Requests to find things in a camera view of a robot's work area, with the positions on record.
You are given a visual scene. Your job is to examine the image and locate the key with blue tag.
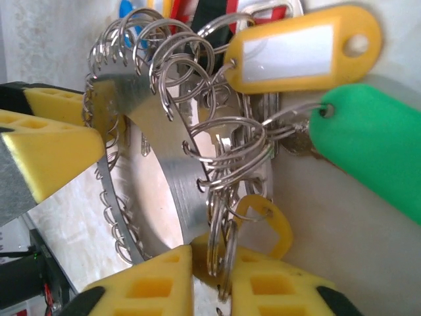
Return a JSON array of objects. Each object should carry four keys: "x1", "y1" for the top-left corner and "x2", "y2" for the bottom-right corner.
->
[{"x1": 118, "y1": 0, "x2": 155, "y2": 50}]

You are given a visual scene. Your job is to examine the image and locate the metal disc keyring with rings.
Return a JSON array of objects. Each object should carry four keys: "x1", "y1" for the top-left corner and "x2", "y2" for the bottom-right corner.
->
[{"x1": 84, "y1": 8, "x2": 280, "y2": 267}]

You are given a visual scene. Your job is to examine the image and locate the key with yellow tag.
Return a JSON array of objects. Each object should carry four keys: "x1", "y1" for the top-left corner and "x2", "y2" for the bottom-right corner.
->
[
  {"x1": 223, "y1": 5, "x2": 383, "y2": 95},
  {"x1": 206, "y1": 193, "x2": 294, "y2": 302}
]

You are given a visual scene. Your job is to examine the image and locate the key with red tag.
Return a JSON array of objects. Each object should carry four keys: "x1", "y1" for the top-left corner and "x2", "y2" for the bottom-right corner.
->
[
  {"x1": 226, "y1": 0, "x2": 287, "y2": 32},
  {"x1": 170, "y1": 0, "x2": 199, "y2": 34}
]

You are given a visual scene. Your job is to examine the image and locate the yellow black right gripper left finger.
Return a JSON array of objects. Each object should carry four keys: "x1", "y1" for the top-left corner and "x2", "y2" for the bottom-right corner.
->
[{"x1": 57, "y1": 244, "x2": 195, "y2": 316}]

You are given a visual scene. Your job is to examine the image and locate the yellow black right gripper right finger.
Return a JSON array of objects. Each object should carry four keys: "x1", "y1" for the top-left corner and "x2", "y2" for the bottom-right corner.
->
[{"x1": 230, "y1": 245, "x2": 366, "y2": 316}]

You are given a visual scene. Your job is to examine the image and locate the key with green tag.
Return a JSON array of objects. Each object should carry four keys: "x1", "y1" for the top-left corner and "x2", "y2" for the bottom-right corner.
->
[{"x1": 262, "y1": 84, "x2": 421, "y2": 226}]

